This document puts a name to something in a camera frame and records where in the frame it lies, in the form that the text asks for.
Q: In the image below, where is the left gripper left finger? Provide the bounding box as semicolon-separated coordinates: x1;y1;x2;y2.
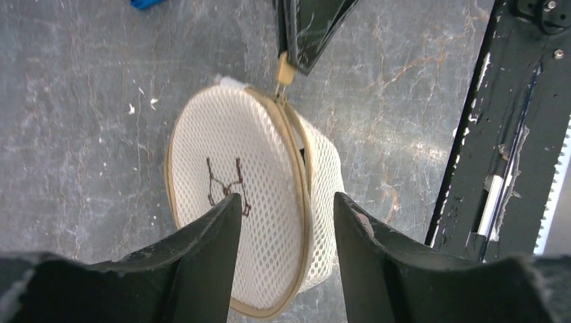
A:
1;193;242;322

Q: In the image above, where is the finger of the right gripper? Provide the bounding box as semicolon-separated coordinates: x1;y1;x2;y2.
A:
273;0;359;75

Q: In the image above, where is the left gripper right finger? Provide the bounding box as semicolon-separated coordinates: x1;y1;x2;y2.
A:
334;192;570;322

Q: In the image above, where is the white round tub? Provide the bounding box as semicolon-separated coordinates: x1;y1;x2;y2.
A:
164;52;344;319

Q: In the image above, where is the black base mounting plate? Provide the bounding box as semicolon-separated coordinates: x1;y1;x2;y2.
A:
425;1;570;262

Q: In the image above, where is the blue toy car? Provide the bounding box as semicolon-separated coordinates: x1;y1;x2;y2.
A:
129;0;164;10

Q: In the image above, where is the light blue cable rail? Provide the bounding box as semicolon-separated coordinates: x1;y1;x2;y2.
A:
533;121;570;256

